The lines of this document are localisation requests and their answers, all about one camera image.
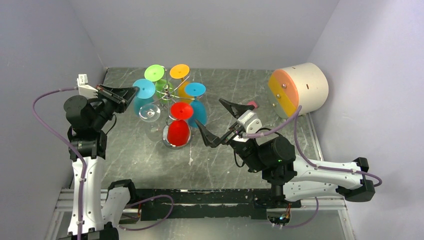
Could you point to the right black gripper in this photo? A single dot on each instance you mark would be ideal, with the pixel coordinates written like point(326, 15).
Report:
point(212, 140)

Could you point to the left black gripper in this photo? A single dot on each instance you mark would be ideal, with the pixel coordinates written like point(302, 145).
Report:
point(121, 97)

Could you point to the blue plastic wine glass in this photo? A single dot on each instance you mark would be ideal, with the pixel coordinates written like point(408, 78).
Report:
point(196, 89)
point(144, 95)

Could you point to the clear wine glass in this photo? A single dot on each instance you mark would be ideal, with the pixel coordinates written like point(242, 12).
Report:
point(150, 114)

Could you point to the green plastic wine glass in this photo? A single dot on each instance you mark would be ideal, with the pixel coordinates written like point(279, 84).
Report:
point(156, 74)

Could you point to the red plastic wine glass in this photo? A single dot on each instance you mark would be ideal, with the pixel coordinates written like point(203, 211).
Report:
point(178, 131)

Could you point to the orange plastic wine glass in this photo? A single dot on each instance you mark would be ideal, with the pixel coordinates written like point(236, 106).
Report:
point(181, 72)

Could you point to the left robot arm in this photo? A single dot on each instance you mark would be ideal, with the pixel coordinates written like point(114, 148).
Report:
point(92, 220)

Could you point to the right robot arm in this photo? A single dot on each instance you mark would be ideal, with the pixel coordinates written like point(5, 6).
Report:
point(291, 174)

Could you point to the chrome wine glass rack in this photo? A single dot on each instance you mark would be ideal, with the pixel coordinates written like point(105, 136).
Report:
point(171, 97)

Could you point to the pink small block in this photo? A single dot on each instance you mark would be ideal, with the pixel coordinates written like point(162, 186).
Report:
point(253, 103)

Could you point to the cream cylinder with orange face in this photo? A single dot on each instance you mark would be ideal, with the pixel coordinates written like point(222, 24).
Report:
point(299, 85)

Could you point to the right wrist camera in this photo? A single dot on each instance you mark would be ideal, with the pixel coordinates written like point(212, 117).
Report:
point(249, 123)

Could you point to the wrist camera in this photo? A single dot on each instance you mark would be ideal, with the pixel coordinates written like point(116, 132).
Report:
point(249, 123)
point(84, 88)

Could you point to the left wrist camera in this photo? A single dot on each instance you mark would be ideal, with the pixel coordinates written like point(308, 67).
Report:
point(84, 88)

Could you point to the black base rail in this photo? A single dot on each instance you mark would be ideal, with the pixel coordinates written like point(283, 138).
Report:
point(253, 203)

